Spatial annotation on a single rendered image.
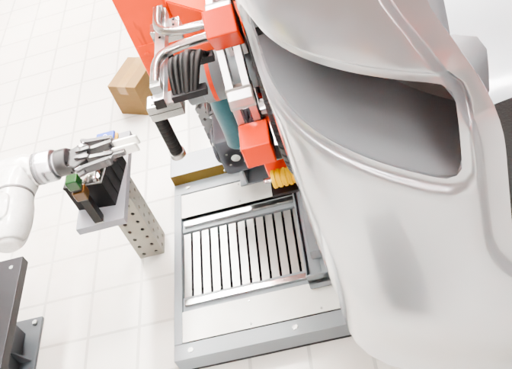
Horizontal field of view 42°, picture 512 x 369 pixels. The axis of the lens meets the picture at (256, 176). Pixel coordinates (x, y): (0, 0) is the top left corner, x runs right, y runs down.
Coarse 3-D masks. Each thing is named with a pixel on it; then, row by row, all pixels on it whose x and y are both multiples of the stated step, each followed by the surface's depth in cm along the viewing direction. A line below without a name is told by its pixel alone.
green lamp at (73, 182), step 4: (68, 176) 208; (72, 176) 207; (76, 176) 207; (68, 180) 207; (72, 180) 206; (76, 180) 206; (80, 180) 209; (68, 184) 206; (72, 184) 206; (76, 184) 206; (80, 184) 208; (68, 188) 207; (72, 188) 207; (76, 188) 208; (80, 188) 208
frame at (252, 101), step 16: (208, 0) 165; (224, 0) 163; (240, 48) 162; (224, 64) 162; (240, 64) 162; (224, 80) 162; (240, 96) 162; (256, 96) 212; (240, 112) 165; (256, 112) 165
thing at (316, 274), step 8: (296, 192) 248; (296, 200) 245; (296, 208) 241; (296, 216) 238; (304, 224) 237; (304, 232) 235; (304, 240) 232; (304, 248) 230; (304, 256) 225; (304, 264) 223; (312, 264) 225; (320, 264) 221; (312, 272) 222; (320, 272) 219; (312, 280) 221; (320, 280) 221; (328, 280) 222; (312, 288) 224
